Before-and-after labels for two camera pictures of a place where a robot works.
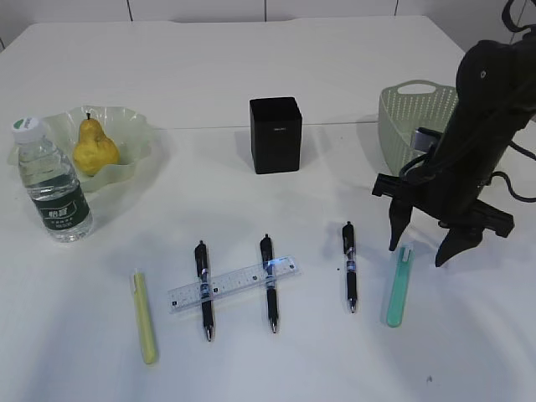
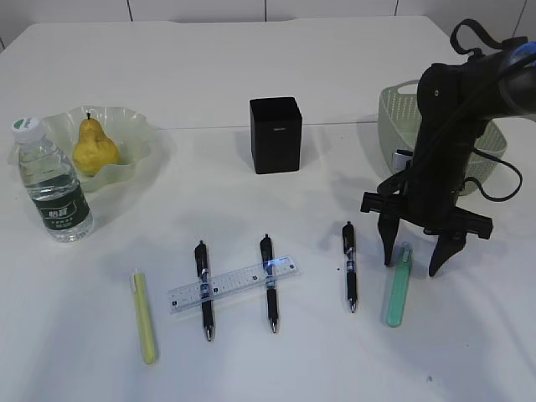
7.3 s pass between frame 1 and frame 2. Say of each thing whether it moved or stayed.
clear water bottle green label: stayed
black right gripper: moved
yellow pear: stayed
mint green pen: stayed
